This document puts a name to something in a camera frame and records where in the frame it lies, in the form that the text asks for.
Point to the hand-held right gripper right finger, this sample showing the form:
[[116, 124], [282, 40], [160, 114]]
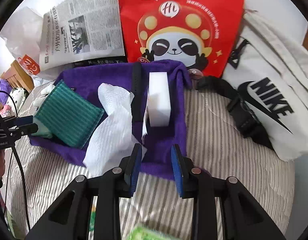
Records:
[[178, 173]]

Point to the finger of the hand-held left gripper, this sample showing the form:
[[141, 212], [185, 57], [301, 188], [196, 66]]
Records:
[[26, 130], [21, 120]]

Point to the white spotted plush toy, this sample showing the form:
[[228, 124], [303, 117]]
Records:
[[16, 98]]

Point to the purple plush toy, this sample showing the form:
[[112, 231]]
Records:
[[4, 85]]

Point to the light green cloth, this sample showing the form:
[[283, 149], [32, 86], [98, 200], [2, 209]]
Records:
[[42, 131]]

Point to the black box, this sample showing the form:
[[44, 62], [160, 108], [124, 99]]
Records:
[[101, 62]]

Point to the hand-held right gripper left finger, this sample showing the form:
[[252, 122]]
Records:
[[135, 172]]

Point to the green tissue pack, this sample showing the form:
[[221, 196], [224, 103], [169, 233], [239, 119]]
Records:
[[149, 233]]

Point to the red panda paper bag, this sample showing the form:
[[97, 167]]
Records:
[[181, 12]]

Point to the striped bedsheet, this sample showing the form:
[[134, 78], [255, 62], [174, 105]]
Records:
[[214, 170]]

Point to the white shopping bag red logo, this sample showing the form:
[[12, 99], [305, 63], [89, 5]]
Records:
[[21, 35]]

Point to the wooden cabinet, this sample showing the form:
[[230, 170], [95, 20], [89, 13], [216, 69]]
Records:
[[18, 76]]

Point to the purple towel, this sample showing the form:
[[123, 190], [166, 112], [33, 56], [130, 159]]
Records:
[[166, 140]]

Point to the newspaper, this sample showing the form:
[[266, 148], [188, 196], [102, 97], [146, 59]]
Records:
[[88, 30]]

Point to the teal striped cleaning cloth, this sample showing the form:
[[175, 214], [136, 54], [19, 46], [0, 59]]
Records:
[[68, 115]]

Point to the white sponge block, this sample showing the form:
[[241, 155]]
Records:
[[159, 100]]

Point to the small white cloth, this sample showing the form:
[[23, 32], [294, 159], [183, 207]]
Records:
[[47, 90]]

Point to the grey waist bag black logo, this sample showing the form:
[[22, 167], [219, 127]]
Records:
[[269, 55]]

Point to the white paper towel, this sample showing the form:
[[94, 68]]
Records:
[[111, 130]]

